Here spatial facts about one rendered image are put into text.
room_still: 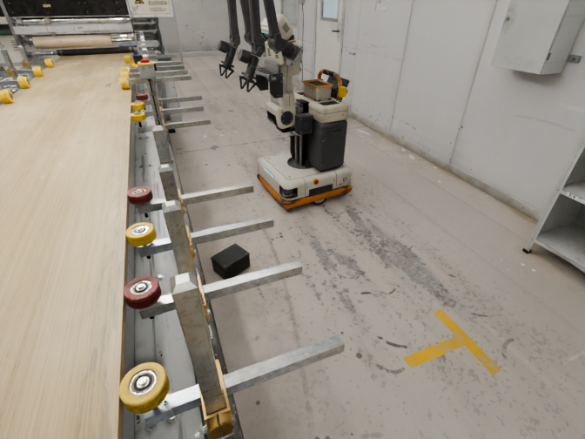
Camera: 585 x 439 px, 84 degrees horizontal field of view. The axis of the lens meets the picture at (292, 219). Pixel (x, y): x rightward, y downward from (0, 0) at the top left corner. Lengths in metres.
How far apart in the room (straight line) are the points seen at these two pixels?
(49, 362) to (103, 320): 0.11
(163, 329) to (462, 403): 1.31
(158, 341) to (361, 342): 1.07
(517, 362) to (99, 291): 1.84
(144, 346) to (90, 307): 0.30
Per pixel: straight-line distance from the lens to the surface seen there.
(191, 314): 0.50
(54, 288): 0.98
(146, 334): 1.16
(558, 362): 2.18
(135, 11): 4.87
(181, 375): 1.04
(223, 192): 1.30
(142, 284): 0.87
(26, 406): 0.79
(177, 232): 0.71
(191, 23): 11.32
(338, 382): 1.70
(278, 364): 0.78
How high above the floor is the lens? 1.48
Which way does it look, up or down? 34 degrees down
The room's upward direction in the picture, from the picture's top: straight up
